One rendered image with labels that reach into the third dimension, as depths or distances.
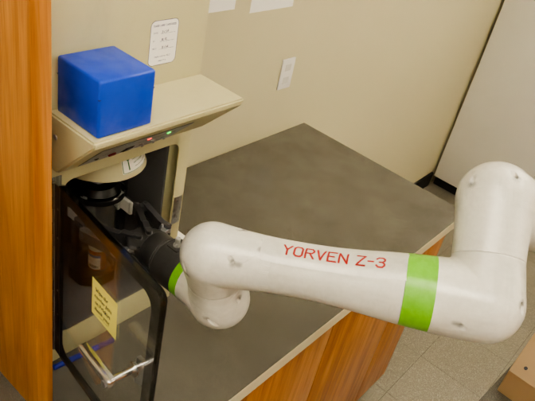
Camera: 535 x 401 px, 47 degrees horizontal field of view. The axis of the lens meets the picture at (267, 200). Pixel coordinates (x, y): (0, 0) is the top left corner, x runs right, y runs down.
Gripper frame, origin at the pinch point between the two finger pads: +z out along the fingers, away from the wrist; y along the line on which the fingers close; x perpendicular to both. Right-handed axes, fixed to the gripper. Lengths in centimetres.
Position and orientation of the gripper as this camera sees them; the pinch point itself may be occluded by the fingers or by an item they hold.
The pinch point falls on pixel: (99, 206)
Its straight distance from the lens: 131.3
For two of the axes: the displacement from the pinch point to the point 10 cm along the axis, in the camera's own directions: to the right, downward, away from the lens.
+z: -7.5, -4.8, 4.6
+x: -1.9, 8.2, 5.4
